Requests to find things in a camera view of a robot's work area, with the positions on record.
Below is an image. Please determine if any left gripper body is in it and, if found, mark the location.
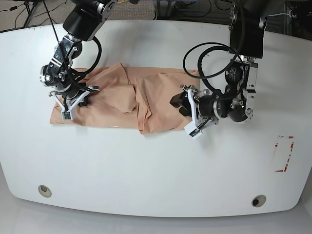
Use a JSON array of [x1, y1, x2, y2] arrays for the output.
[[180, 84, 219, 130]]

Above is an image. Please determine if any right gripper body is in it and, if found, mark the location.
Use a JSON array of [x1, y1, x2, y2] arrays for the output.
[[49, 85, 99, 114]]

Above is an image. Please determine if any peach t-shirt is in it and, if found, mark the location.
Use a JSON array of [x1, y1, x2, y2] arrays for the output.
[[50, 63, 199, 134]]

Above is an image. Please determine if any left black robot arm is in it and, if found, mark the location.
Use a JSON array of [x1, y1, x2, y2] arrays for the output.
[[170, 0, 282, 138]]

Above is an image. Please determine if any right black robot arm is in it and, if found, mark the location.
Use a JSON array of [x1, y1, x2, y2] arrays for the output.
[[40, 0, 117, 120]]

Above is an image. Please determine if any red tape rectangle marking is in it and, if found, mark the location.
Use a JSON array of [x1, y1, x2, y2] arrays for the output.
[[272, 136, 295, 173]]

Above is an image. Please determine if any black tripod stand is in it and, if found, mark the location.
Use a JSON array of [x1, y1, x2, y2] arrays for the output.
[[0, 0, 41, 33]]

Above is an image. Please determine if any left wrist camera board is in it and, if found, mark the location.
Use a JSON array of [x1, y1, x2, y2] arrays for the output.
[[184, 122, 202, 139]]

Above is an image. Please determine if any left table cable grommet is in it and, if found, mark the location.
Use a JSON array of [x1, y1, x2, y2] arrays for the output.
[[38, 185, 52, 198]]

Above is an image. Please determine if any table cable grommet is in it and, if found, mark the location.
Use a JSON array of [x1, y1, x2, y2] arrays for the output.
[[38, 185, 52, 198], [252, 195, 266, 208]]

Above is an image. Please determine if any right table cable grommet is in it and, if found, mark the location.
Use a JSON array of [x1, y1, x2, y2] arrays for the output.
[[252, 195, 266, 208]]

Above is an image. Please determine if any white cable on floor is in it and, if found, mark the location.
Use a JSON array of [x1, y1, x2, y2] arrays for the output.
[[268, 12, 291, 19]]

